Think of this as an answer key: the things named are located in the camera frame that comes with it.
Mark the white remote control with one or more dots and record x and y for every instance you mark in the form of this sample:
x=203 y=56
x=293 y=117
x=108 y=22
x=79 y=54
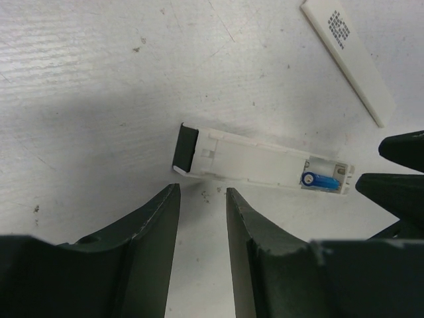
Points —
x=210 y=154

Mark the white battery cover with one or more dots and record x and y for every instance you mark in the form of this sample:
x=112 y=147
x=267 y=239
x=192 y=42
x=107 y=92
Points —
x=336 y=30

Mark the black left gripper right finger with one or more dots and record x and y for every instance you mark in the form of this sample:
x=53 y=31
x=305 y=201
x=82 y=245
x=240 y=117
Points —
x=276 y=274

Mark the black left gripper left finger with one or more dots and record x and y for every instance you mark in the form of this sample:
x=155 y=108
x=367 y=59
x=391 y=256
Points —
x=121 y=270

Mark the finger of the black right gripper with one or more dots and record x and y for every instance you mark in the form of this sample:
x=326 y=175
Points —
x=402 y=196
x=404 y=149

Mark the blue AAA battery pair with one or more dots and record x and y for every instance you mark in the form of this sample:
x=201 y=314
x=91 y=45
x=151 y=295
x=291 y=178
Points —
x=310 y=179

